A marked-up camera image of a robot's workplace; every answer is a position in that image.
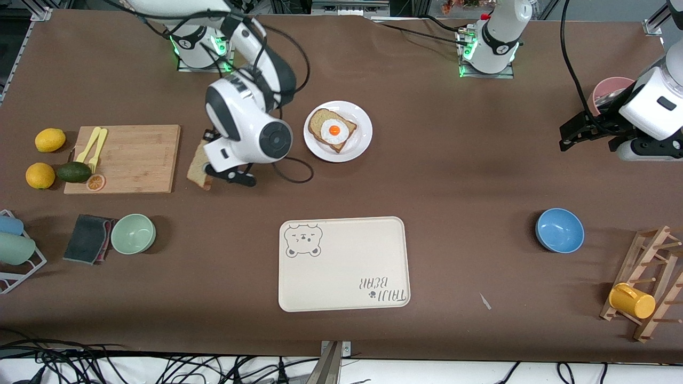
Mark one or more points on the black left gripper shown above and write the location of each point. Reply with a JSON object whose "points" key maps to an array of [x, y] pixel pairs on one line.
{"points": [[596, 126]]}

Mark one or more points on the brown bread slice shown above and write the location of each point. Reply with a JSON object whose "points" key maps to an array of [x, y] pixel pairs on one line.
{"points": [[317, 121], [198, 168]]}

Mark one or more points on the fried egg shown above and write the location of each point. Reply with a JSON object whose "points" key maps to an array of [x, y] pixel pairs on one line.
{"points": [[335, 130]]}

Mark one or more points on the white round plate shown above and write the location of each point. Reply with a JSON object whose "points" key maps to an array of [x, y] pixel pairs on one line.
{"points": [[360, 136]]}

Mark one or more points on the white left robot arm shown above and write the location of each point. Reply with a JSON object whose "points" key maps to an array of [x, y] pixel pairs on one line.
{"points": [[499, 37]]}

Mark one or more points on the metal spoon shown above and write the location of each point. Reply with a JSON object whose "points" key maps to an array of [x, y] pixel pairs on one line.
{"points": [[608, 97]]}

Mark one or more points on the pink bowl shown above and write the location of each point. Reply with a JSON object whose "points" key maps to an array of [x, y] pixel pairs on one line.
{"points": [[608, 84]]}

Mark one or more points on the wooden cutting board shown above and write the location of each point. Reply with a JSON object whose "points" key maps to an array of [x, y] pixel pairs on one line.
{"points": [[128, 160]]}

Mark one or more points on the blue bowl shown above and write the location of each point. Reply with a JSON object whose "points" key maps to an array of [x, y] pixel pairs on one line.
{"points": [[559, 230]]}

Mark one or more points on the yellow plastic fork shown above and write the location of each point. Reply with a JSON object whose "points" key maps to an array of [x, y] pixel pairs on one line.
{"points": [[97, 149]]}

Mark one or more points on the yellow plastic knife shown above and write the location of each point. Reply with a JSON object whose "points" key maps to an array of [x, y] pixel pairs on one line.
{"points": [[88, 145]]}

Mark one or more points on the orange slice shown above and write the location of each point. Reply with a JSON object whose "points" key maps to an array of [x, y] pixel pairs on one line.
{"points": [[95, 182]]}

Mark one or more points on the mint green bowl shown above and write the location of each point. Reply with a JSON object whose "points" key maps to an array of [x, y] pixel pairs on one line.
{"points": [[133, 233]]}

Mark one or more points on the green avocado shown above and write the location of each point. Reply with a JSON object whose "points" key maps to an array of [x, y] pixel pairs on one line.
{"points": [[74, 172]]}

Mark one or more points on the wooden mug rack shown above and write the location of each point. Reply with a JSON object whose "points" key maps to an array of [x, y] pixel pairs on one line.
{"points": [[640, 256]]}

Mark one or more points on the oval yellow lemon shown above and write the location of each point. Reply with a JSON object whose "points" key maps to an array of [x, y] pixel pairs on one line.
{"points": [[50, 140]]}

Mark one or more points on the grey folded cloth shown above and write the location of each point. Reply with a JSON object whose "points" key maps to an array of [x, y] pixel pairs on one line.
{"points": [[85, 239]]}

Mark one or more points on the colourful flower bunch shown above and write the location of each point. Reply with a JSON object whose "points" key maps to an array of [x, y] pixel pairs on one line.
{"points": [[459, 5]]}

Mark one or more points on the round yellow citrus fruit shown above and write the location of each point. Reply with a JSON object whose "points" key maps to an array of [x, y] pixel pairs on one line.
{"points": [[40, 176]]}

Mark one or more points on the yellow mug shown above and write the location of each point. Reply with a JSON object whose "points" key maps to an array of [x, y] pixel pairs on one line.
{"points": [[632, 301]]}

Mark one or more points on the cream tray with bear print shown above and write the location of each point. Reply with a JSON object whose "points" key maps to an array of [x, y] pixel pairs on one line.
{"points": [[344, 272]]}

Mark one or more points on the small tape scrap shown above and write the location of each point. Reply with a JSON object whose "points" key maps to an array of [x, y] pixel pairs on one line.
{"points": [[485, 302]]}

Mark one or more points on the light blue cup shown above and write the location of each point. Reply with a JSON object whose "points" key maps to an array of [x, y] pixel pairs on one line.
{"points": [[9, 225]]}

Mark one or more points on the pale green cup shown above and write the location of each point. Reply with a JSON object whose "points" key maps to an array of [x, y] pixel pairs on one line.
{"points": [[16, 249]]}

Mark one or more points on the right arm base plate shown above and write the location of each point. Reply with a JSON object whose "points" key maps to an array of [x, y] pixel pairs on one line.
{"points": [[184, 66]]}

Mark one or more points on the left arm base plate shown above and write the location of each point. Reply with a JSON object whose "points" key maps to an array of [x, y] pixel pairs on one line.
{"points": [[507, 74]]}

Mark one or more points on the metal corner bracket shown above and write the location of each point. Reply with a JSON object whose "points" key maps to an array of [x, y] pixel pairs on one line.
{"points": [[42, 14], [653, 28]]}

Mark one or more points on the metal mounting bracket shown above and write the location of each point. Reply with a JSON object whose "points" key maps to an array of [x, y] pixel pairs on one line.
{"points": [[332, 365]]}

